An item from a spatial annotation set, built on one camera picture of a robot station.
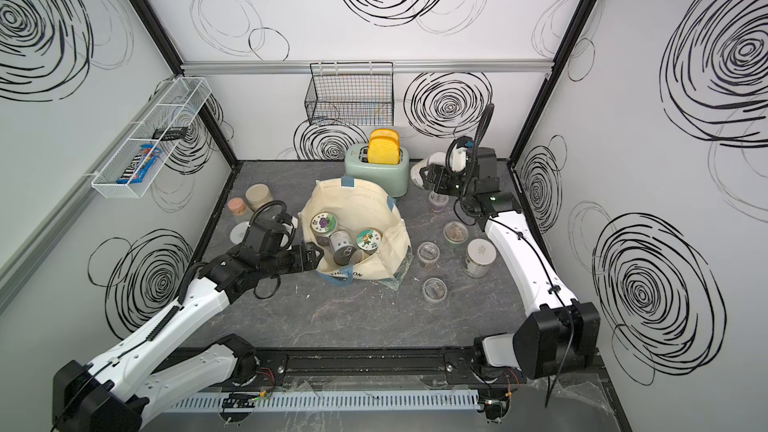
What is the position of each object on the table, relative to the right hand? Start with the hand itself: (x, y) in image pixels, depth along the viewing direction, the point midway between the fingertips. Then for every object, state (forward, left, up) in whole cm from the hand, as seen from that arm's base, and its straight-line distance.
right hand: (437, 171), depth 78 cm
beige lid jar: (+9, +59, -23) cm, 64 cm away
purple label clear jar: (+9, -3, -24) cm, 26 cm away
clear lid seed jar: (-12, +1, -24) cm, 27 cm away
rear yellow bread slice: (+24, +15, -7) cm, 29 cm away
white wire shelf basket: (+18, +76, +7) cm, 79 cm away
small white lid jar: (-4, +33, -20) cm, 39 cm away
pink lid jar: (+1, +62, -18) cm, 65 cm away
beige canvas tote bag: (+1, +23, -16) cm, 28 cm away
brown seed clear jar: (-4, -8, -24) cm, 26 cm away
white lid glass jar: (-13, -14, -21) cm, 28 cm away
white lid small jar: (+1, +1, +4) cm, 4 cm away
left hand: (-17, +33, -14) cm, 40 cm away
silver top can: (-12, +26, -20) cm, 35 cm away
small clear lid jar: (-22, 0, -24) cm, 33 cm away
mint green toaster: (+13, +12, -18) cm, 25 cm away
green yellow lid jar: (-9, +19, -21) cm, 30 cm away
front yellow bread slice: (+17, +15, -9) cm, 25 cm away
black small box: (+6, +71, +7) cm, 71 cm away
